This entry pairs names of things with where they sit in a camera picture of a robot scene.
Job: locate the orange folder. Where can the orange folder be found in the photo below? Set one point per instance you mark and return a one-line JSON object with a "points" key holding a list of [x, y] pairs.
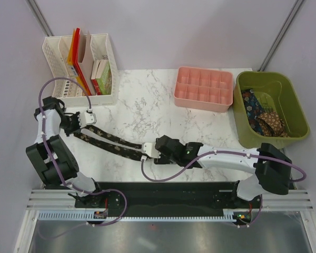
{"points": [[72, 60]]}

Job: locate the slotted cable duct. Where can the slotted cable duct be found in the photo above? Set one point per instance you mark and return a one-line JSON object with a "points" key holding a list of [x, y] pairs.
{"points": [[66, 215]]}

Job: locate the white plastic file rack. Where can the white plastic file rack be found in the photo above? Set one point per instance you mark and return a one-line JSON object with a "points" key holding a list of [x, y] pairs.
{"points": [[67, 89]]}

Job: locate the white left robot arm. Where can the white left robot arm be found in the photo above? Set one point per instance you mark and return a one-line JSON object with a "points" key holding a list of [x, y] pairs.
{"points": [[53, 161]]}

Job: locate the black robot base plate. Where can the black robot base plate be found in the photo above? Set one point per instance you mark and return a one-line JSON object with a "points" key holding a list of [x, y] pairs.
{"points": [[153, 200]]}

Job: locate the black gold floral tie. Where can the black gold floral tie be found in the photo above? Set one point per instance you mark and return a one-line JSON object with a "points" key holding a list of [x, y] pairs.
{"points": [[117, 146]]}

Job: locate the red folder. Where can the red folder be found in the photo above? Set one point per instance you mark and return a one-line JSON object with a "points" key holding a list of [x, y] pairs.
{"points": [[83, 59]]}

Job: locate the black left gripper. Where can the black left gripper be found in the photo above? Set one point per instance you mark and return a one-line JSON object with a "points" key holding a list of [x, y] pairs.
{"points": [[78, 126]]}

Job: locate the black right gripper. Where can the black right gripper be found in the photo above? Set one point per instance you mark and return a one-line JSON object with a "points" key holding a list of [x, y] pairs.
{"points": [[163, 160]]}

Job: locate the red book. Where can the red book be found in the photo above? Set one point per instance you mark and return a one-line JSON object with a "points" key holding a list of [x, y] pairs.
{"points": [[93, 77]]}

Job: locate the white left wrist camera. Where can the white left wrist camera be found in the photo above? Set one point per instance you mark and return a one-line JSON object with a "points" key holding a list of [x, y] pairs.
{"points": [[86, 118]]}

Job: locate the brown floral tie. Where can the brown floral tie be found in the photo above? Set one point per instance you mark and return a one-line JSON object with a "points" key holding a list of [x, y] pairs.
{"points": [[269, 124]]}

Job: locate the olive green plastic bin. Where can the olive green plastic bin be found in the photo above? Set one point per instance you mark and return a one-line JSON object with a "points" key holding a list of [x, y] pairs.
{"points": [[275, 93]]}

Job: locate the navy floral tie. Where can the navy floral tie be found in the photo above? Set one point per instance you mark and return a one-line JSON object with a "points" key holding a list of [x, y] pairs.
{"points": [[253, 109]]}

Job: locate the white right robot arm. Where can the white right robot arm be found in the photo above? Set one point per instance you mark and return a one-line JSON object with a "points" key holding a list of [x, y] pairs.
{"points": [[269, 168]]}

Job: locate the right aluminium corner post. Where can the right aluminium corner post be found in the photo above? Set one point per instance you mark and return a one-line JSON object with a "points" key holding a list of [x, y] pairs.
{"points": [[294, 11]]}

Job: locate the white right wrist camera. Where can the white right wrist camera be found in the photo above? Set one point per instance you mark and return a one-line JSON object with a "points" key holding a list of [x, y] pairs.
{"points": [[150, 150]]}

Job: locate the left aluminium corner post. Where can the left aluminium corner post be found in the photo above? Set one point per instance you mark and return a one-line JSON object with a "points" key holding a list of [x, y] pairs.
{"points": [[37, 12]]}

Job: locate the aluminium frame rail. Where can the aluminium frame rail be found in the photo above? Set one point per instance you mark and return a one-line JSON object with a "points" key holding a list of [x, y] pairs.
{"points": [[296, 200]]}

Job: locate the beige cardboard folder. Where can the beige cardboard folder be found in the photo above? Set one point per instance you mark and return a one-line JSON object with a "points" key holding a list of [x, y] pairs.
{"points": [[86, 60]]}

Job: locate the aluminium corner post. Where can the aluminium corner post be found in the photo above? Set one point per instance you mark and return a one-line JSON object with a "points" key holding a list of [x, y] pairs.
{"points": [[294, 11], [37, 12]]}

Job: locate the pink divided organizer tray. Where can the pink divided organizer tray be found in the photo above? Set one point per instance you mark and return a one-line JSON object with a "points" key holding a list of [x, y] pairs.
{"points": [[203, 89]]}

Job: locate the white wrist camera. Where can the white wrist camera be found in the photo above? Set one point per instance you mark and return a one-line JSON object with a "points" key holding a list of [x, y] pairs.
{"points": [[86, 118], [150, 150]]}

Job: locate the green book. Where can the green book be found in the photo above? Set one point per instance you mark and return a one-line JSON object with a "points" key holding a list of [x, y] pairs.
{"points": [[104, 77]]}

